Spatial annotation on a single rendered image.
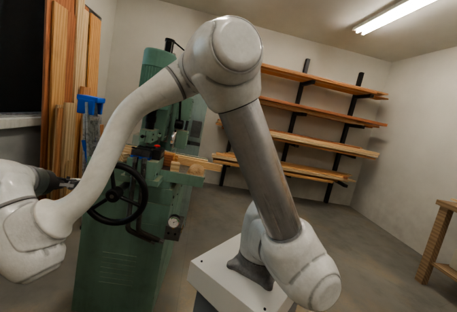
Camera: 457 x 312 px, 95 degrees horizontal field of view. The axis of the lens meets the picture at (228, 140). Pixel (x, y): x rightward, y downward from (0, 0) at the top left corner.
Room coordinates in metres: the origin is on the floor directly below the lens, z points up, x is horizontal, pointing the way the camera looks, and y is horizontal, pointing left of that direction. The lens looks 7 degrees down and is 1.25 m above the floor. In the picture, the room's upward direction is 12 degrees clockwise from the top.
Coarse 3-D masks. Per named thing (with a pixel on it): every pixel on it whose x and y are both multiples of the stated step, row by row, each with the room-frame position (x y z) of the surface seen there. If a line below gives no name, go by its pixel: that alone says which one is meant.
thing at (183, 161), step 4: (132, 148) 1.20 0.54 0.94; (180, 160) 1.21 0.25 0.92; (184, 160) 1.21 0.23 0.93; (188, 160) 1.21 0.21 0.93; (192, 160) 1.21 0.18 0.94; (196, 160) 1.22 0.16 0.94; (184, 164) 1.21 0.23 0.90; (188, 164) 1.21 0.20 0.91; (200, 164) 1.22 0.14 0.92; (204, 164) 1.22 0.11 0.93; (208, 164) 1.22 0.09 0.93; (212, 164) 1.22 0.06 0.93; (216, 164) 1.22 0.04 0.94; (220, 164) 1.24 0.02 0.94; (204, 168) 1.22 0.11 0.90; (208, 168) 1.22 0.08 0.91; (212, 168) 1.22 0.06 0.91; (216, 168) 1.23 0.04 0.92; (220, 168) 1.23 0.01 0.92
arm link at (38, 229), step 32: (128, 96) 0.54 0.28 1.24; (160, 96) 0.55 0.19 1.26; (128, 128) 0.52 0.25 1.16; (96, 160) 0.47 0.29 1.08; (96, 192) 0.46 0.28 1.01; (0, 224) 0.38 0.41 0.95; (32, 224) 0.39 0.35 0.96; (64, 224) 0.42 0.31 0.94; (0, 256) 0.36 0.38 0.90; (32, 256) 0.37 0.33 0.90; (64, 256) 0.43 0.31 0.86
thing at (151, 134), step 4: (144, 128) 1.19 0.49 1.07; (140, 132) 1.15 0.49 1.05; (144, 132) 1.15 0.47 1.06; (148, 132) 1.15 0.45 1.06; (152, 132) 1.16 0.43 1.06; (156, 132) 1.24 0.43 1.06; (148, 136) 1.15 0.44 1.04; (152, 136) 1.17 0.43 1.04; (156, 136) 1.26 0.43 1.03; (140, 140) 1.15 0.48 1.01; (144, 140) 1.15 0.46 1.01; (148, 140) 1.16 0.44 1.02; (152, 140) 1.17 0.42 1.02; (156, 140) 1.28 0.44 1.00
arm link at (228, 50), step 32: (224, 32) 0.37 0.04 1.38; (256, 32) 0.40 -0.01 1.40; (192, 64) 0.43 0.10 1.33; (224, 64) 0.37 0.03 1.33; (256, 64) 0.39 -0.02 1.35; (224, 96) 0.42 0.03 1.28; (256, 96) 0.45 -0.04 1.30; (224, 128) 0.49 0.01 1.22; (256, 128) 0.46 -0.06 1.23; (256, 160) 0.47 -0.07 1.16; (256, 192) 0.49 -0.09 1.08; (288, 192) 0.51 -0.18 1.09; (288, 224) 0.50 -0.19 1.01; (288, 256) 0.49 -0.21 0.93; (320, 256) 0.51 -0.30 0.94; (288, 288) 0.49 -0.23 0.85; (320, 288) 0.46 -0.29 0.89
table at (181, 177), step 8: (88, 160) 1.02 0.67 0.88; (168, 168) 1.09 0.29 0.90; (184, 168) 1.15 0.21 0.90; (120, 176) 0.94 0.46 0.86; (128, 176) 0.95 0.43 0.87; (160, 176) 1.03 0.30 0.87; (168, 176) 1.05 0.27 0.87; (176, 176) 1.06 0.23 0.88; (184, 176) 1.06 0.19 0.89; (192, 176) 1.06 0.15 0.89; (200, 176) 1.07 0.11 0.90; (152, 184) 0.95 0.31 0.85; (184, 184) 1.06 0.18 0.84; (192, 184) 1.06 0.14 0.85; (200, 184) 1.07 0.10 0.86
